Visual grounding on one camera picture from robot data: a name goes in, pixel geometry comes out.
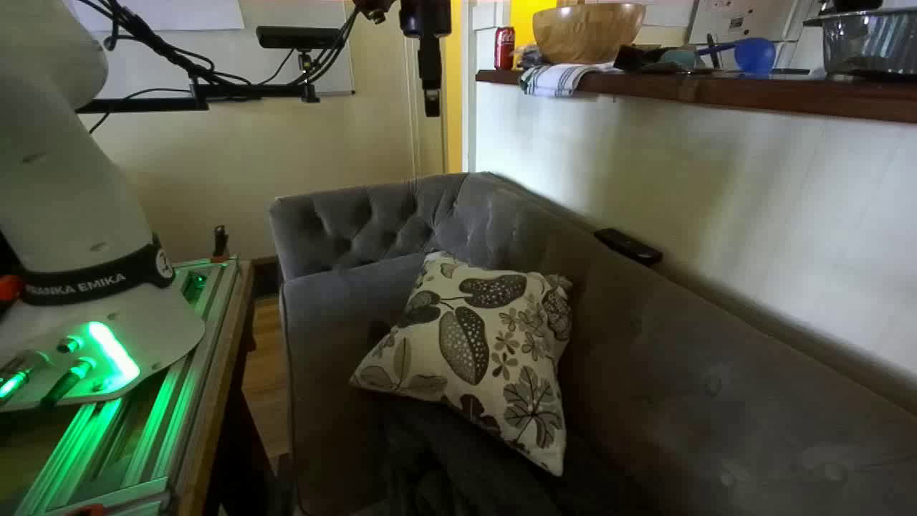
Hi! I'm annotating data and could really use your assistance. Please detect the black stereo camera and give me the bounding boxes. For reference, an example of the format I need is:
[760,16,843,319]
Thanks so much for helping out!
[254,22,347,51]

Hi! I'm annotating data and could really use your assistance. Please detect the brown wooden shelf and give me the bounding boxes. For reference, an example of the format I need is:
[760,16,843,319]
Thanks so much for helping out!
[473,65,917,127]

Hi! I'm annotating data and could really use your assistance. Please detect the striped white cloth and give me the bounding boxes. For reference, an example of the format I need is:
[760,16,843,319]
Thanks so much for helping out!
[518,59,624,99]

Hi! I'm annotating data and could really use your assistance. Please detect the aluminium frame robot table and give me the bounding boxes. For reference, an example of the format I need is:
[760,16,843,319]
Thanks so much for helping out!
[0,254,260,516]

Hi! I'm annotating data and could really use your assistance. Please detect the white wall board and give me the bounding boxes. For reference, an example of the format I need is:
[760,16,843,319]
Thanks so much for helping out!
[62,0,357,99]

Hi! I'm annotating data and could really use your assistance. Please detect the black remote control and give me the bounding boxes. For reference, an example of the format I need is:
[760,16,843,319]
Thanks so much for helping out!
[594,227,664,268]

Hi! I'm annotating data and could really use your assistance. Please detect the aluminium foil pan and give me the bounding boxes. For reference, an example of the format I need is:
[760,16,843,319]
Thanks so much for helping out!
[806,6,917,79]

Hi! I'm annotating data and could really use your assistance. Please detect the grey tufted sofa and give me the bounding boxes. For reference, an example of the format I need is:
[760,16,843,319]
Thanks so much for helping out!
[266,170,917,516]

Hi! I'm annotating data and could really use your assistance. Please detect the dark teal dish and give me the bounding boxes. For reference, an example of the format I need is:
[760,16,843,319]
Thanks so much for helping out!
[612,41,704,76]

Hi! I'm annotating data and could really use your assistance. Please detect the dark crumpled blanket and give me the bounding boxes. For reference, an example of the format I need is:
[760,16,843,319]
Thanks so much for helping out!
[380,396,575,516]

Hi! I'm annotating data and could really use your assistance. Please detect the small dark knob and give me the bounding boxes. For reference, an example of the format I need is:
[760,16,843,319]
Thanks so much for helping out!
[210,223,233,266]

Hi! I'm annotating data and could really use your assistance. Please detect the wooden bowl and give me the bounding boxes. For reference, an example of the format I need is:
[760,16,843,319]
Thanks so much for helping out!
[529,0,647,65]

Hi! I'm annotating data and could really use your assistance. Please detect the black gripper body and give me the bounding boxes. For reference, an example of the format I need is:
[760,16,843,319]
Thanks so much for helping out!
[398,0,453,86]

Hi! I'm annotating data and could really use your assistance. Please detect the blue plastic scoop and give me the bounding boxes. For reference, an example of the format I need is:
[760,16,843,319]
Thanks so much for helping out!
[693,35,782,79]

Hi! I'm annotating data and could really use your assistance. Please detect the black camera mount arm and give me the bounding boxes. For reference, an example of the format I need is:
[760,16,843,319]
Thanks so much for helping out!
[75,68,323,115]

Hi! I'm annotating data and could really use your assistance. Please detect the white leaf print pillow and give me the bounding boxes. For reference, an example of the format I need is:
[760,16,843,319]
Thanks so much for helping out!
[347,248,578,479]

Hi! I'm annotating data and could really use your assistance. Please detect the red drink can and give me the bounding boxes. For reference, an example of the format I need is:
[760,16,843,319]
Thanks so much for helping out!
[491,26,518,75]

